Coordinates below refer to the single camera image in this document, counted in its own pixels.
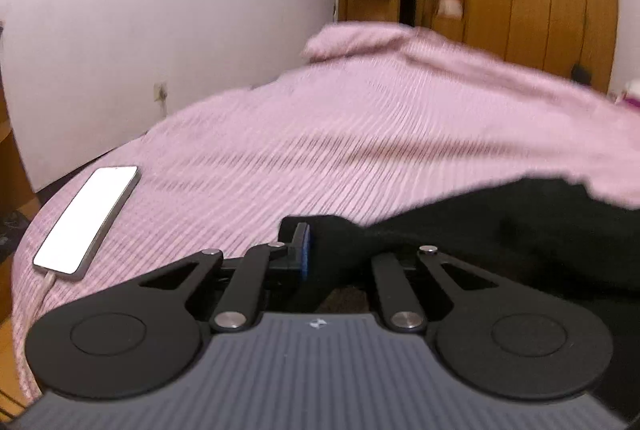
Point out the black garment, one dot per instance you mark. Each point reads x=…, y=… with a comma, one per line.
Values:
x=547, y=234

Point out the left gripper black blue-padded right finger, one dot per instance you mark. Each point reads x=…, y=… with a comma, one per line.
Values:
x=498, y=336

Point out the purple cloth item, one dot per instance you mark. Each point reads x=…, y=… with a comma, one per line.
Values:
x=628, y=99

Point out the pink checked bed cover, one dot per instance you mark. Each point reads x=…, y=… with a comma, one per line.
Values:
x=381, y=119

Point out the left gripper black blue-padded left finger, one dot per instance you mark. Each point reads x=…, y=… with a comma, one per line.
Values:
x=135, y=337

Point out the wall power socket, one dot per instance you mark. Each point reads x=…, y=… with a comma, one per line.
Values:
x=160, y=92

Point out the white smartphone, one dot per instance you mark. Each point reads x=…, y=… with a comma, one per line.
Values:
x=70, y=246

